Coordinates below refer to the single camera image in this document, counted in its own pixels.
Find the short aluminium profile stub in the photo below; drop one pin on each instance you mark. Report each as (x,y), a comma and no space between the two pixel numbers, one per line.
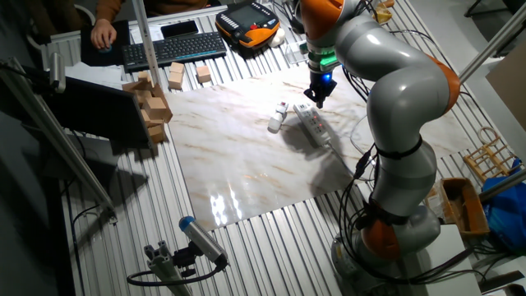
(164,269)

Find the marble pattern mat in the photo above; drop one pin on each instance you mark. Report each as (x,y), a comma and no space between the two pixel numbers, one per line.
(246,156)

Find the white paper stack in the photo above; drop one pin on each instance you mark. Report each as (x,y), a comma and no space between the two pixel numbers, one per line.
(94,74)

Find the white power strip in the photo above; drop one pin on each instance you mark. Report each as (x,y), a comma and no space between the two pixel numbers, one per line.
(313,123)

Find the large black spool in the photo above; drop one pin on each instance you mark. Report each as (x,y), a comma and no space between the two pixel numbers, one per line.
(296,16)

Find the person's torso brown sweater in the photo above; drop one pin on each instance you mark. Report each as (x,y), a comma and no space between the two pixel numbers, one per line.
(176,6)

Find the grey camera with blue cap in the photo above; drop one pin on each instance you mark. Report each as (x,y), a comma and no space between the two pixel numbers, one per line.
(203,240)

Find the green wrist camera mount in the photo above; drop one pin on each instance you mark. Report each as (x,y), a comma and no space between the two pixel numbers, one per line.
(326,61)

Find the black smartphone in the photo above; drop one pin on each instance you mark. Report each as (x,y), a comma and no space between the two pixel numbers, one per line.
(179,29)

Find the black mouse pad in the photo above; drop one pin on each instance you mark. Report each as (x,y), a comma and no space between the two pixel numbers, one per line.
(88,55)

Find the black camera clamp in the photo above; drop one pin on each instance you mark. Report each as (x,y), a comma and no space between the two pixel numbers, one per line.
(184,259)

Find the thin aluminium post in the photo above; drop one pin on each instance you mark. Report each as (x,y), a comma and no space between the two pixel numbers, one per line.
(146,41)

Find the blue bag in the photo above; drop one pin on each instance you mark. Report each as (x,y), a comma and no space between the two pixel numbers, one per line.
(507,218)

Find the brown cardboard sheet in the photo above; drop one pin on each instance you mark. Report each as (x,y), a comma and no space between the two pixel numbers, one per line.
(509,86)

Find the brown tray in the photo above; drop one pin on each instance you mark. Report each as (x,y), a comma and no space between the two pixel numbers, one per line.
(464,205)

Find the clear plastic box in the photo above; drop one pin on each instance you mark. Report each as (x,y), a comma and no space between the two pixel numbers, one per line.
(295,53)

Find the wooden rack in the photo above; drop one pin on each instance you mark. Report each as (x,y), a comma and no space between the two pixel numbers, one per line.
(489,160)

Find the person's hand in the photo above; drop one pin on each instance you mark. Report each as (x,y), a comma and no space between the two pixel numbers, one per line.
(103,35)

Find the small white plug adapter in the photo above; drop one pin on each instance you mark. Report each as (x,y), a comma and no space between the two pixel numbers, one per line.
(276,121)

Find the forearm in brown sleeve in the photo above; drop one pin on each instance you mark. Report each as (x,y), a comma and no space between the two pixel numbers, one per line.
(107,9)

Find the black keyboard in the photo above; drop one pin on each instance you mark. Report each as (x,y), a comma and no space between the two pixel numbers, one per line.
(176,50)

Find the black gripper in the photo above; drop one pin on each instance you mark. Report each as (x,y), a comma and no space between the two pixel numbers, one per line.
(322,82)

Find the orange black teach pendant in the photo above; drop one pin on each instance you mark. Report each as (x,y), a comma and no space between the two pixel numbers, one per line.
(246,20)

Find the tan wooden block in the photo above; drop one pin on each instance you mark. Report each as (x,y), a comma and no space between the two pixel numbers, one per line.
(156,107)
(157,133)
(144,77)
(175,81)
(133,86)
(203,74)
(177,67)
(141,96)
(149,120)

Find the white round toy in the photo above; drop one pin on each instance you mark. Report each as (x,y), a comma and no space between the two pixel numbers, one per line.
(277,38)

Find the black monitor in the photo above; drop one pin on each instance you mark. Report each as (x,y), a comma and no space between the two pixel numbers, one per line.
(98,109)

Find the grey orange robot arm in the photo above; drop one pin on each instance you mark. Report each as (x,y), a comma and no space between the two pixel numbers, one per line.
(402,94)

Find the blue computer mouse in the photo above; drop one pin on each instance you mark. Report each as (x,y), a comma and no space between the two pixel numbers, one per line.
(105,50)

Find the yellow toy food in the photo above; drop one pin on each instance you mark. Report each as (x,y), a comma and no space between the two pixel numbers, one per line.
(383,14)

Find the aluminium frame bar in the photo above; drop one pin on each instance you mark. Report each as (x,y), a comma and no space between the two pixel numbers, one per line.
(503,185)
(493,41)

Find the grey camera on frame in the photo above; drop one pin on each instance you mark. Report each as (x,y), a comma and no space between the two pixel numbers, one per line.
(57,72)

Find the long aluminium frame beam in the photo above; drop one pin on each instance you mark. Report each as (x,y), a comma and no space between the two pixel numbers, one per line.
(53,135)

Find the white paper sheet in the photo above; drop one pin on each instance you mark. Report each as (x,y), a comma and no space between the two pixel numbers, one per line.
(148,35)

